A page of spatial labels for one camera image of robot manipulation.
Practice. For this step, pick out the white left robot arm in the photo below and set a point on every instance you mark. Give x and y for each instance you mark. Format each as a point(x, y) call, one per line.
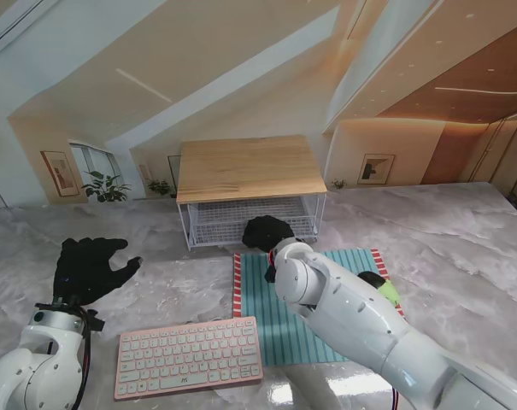
point(31, 363)

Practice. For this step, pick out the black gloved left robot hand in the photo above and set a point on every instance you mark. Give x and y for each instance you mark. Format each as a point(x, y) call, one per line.
point(87, 273)

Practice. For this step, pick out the black and green mouse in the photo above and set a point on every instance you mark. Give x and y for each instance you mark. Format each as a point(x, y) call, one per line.
point(388, 290)

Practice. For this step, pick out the teal striped mouse pad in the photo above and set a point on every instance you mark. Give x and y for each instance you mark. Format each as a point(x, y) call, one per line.
point(258, 290)

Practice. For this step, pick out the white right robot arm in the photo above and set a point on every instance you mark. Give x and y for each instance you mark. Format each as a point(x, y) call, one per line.
point(369, 324)

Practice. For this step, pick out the pink and white keyboard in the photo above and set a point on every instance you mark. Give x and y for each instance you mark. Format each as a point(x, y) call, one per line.
point(189, 359)

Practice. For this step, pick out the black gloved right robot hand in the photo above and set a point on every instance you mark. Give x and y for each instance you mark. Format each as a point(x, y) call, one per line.
point(266, 232)

